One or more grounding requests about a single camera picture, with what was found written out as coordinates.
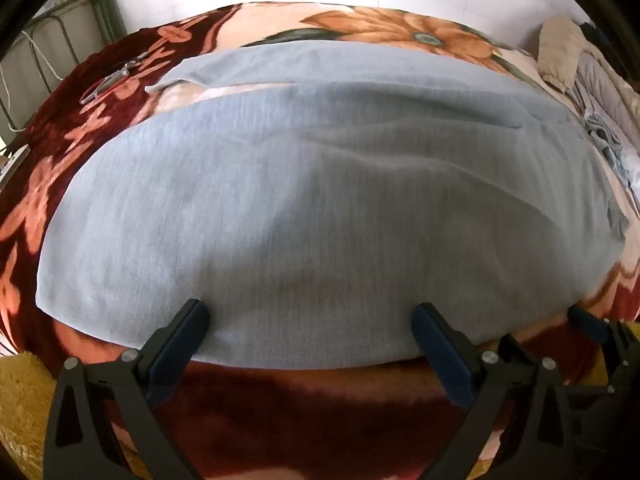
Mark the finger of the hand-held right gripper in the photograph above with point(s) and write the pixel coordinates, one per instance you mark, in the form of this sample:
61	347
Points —
587	324

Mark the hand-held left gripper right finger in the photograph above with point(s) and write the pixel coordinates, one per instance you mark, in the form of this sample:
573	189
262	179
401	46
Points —
442	350

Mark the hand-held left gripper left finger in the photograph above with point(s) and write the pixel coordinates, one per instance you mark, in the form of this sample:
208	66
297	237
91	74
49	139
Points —
172	347

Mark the grey pants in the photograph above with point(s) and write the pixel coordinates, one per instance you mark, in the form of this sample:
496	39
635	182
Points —
320	200

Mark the floral fleece blanket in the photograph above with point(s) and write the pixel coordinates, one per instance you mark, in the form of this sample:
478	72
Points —
310	425

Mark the grey striped cloth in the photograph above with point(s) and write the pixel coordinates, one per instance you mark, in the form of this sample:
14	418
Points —
602	137

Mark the pile of clothes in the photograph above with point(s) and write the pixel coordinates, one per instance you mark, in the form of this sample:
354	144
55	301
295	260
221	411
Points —
607	90

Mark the beige pillow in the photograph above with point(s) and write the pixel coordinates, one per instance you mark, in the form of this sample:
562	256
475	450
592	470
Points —
562	52

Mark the metal bed frame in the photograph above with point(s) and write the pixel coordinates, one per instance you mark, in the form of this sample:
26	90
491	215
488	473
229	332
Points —
102	5

